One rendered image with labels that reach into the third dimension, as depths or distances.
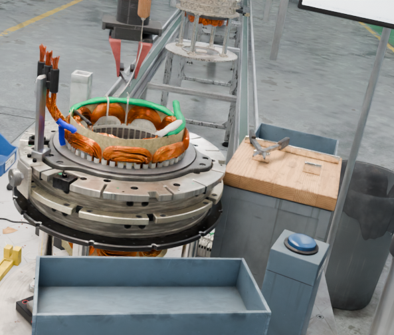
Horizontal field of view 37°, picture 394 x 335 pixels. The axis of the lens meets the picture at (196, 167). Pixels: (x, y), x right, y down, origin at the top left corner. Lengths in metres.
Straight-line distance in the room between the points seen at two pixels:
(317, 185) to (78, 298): 0.47
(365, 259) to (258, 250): 1.53
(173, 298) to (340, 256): 1.85
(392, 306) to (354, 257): 1.86
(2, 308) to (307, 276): 0.51
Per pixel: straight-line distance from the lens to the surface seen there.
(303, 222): 0.99
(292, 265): 0.84
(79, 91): 0.98
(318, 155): 1.11
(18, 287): 1.11
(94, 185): 0.80
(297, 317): 0.88
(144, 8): 0.85
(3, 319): 1.04
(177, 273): 0.73
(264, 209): 0.99
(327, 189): 0.99
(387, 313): 0.67
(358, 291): 2.63
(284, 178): 1.00
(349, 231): 2.47
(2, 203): 1.43
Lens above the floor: 1.44
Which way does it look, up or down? 23 degrees down
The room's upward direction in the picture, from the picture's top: 9 degrees clockwise
